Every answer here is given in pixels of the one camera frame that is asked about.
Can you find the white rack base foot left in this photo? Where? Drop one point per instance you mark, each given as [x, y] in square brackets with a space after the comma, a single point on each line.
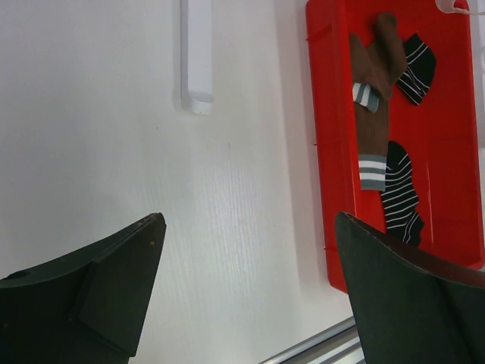
[196, 56]

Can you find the white rack base foot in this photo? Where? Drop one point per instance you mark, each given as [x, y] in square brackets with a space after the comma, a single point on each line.
[448, 7]
[196, 56]

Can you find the black striped sock lower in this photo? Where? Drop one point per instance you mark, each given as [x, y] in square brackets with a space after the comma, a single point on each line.
[399, 199]

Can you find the brown sock striped cuff long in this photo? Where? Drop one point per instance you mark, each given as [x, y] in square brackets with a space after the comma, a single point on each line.
[372, 130]

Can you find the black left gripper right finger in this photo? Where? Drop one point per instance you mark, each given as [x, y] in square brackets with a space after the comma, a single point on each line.
[409, 306]

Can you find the white rack base foot right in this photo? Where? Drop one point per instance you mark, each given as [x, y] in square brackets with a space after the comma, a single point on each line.
[448, 7]

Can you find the black striped sock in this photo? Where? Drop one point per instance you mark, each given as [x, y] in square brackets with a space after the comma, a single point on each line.
[417, 79]
[399, 199]

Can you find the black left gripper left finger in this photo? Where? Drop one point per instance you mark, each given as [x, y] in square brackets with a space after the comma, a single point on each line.
[88, 306]

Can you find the red plastic tray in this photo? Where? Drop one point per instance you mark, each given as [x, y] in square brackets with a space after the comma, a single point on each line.
[440, 134]

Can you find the black striped sock upper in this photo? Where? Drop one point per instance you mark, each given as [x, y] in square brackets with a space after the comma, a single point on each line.
[417, 79]

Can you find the aluminium mounting rail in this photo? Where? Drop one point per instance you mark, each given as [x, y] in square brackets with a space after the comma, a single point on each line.
[338, 344]

